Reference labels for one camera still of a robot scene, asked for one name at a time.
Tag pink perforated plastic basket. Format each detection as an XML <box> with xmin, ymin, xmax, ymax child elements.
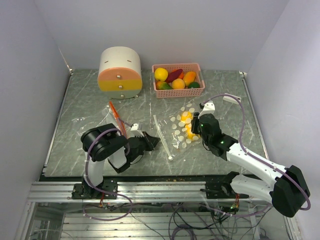
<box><xmin>151</xmin><ymin>63</ymin><xmax>205</xmax><ymax>99</ymax></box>

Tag fake yellow orange mango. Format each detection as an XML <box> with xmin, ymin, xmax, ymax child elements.
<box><xmin>183</xmin><ymin>71</ymin><xmax>197</xmax><ymax>87</ymax></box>

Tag clear red-zip bag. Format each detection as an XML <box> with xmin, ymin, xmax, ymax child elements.
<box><xmin>72</xmin><ymin>100</ymin><xmax>128</xmax><ymax>151</ymax></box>

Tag round pastel mini drawer cabinet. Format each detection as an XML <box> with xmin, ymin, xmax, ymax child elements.
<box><xmin>97</xmin><ymin>46</ymin><xmax>143</xmax><ymax>99</ymax></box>

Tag fake yellow bell pepper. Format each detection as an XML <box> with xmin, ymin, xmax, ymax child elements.
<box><xmin>176</xmin><ymin>111</ymin><xmax>193</xmax><ymax>124</ymax></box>

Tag fake purple onion slice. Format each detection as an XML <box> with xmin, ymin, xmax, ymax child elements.
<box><xmin>165</xmin><ymin>68</ymin><xmax>183</xmax><ymax>84</ymax></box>

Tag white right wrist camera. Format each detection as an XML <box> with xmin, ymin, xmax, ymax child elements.
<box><xmin>198</xmin><ymin>100</ymin><xmax>216</xmax><ymax>118</ymax></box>

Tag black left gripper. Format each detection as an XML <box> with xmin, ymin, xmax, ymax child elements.
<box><xmin>129</xmin><ymin>130</ymin><xmax>162</xmax><ymax>162</ymax></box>

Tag fake yellow pear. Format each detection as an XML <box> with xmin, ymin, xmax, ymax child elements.
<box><xmin>185</xmin><ymin>124</ymin><xmax>199</xmax><ymax>141</ymax></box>

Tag tangled floor cables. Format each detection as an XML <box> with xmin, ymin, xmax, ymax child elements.
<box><xmin>82</xmin><ymin>194</ymin><xmax>271</xmax><ymax>240</ymax></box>

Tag fake yellow lemon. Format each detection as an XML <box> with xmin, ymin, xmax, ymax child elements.
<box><xmin>154</xmin><ymin>67</ymin><xmax>169</xmax><ymax>82</ymax></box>

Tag white plastic clip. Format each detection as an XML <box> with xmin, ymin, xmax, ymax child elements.
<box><xmin>223</xmin><ymin>94</ymin><xmax>242</xmax><ymax>105</ymax></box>

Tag clear white-slider zip bag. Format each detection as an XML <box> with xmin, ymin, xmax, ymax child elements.
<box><xmin>153</xmin><ymin>101</ymin><xmax>201</xmax><ymax>161</ymax></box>

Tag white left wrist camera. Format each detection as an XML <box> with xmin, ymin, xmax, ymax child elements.
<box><xmin>130</xmin><ymin>123</ymin><xmax>144</xmax><ymax>138</ymax></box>

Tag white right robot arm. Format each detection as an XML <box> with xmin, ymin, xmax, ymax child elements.
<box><xmin>191</xmin><ymin>112</ymin><xmax>310</xmax><ymax>218</ymax></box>

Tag fake green orange mango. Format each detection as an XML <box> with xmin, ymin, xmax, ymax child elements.
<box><xmin>155</xmin><ymin>81</ymin><xmax>173</xmax><ymax>91</ymax></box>

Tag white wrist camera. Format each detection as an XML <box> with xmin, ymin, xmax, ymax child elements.
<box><xmin>130</xmin><ymin>123</ymin><xmax>144</xmax><ymax>138</ymax></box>
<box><xmin>198</xmin><ymin>100</ymin><xmax>216</xmax><ymax>118</ymax></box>

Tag fake dark green avocado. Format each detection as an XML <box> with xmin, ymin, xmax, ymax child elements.
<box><xmin>188</xmin><ymin>81</ymin><xmax>201</xmax><ymax>89</ymax></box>

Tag aluminium rail frame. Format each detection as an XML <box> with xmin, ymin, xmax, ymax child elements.
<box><xmin>21</xmin><ymin>176</ymin><xmax>301</xmax><ymax>240</ymax></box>

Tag fake yellow peach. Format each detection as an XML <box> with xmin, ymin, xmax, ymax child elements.
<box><xmin>171</xmin><ymin>78</ymin><xmax>186</xmax><ymax>90</ymax></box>

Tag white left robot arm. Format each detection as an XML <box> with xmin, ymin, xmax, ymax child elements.
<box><xmin>72</xmin><ymin>123</ymin><xmax>160</xmax><ymax>199</ymax></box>

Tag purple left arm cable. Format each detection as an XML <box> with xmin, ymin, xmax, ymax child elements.
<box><xmin>83</xmin><ymin>117</ymin><xmax>134</xmax><ymax>221</ymax></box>

